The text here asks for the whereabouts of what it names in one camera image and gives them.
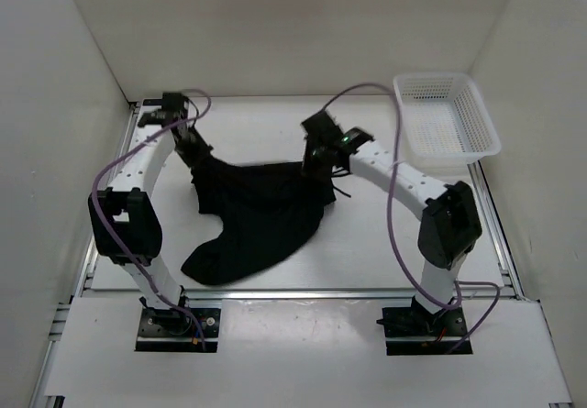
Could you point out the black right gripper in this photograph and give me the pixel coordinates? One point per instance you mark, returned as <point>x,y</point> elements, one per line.
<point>310,169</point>

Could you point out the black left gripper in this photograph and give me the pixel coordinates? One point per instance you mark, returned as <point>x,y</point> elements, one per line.
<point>202,152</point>

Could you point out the black shorts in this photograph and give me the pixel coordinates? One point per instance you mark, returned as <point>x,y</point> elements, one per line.
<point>267,212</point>

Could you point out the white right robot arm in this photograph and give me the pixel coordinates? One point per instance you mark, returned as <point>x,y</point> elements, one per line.
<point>449,221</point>

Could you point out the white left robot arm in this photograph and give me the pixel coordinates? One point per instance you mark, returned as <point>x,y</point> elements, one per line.
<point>125,225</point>

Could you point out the white plastic basket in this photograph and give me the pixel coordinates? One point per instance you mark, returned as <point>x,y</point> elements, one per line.
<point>445,121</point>

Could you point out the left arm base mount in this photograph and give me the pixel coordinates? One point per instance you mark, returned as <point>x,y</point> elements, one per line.
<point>169,331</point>

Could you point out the aluminium front rail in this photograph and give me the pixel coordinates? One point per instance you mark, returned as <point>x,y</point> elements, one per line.
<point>507,292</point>

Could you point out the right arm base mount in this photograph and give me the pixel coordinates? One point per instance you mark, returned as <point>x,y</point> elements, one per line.
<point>413,331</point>

